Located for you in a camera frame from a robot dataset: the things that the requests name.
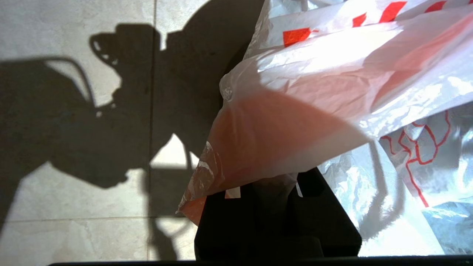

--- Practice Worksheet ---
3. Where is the clear plastic bag red print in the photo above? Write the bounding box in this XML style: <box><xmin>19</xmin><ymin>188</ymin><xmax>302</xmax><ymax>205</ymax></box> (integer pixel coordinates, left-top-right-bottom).
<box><xmin>177</xmin><ymin>0</ymin><xmax>473</xmax><ymax>256</ymax></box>

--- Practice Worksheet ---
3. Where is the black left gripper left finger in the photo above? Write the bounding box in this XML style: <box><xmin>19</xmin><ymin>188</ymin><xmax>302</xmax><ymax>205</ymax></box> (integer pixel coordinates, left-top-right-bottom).
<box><xmin>195</xmin><ymin>184</ymin><xmax>274</xmax><ymax>259</ymax></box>

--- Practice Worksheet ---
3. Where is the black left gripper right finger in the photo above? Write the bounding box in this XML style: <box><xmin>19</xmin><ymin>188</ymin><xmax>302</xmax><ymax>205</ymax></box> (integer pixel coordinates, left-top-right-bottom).
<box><xmin>273</xmin><ymin>168</ymin><xmax>362</xmax><ymax>259</ymax></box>

